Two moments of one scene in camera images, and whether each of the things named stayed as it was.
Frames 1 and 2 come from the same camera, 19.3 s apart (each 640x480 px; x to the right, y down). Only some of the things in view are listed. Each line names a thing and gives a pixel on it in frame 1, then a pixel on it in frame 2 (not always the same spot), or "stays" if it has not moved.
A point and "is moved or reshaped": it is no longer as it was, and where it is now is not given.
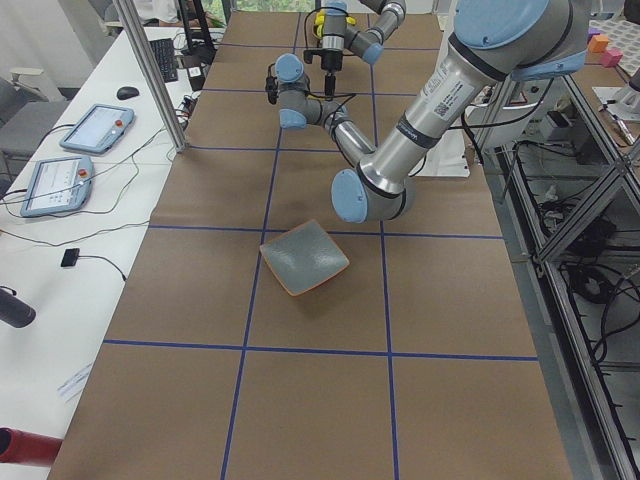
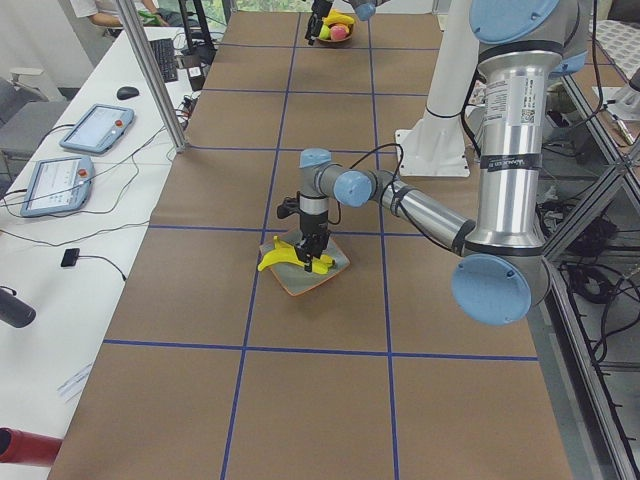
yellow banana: x=319 y=20 is moved or reshaped
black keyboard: x=166 y=58 stays
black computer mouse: x=125 y=92 stays
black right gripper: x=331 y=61 → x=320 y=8
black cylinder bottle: x=14 y=310 stays
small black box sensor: x=70 y=257 stays
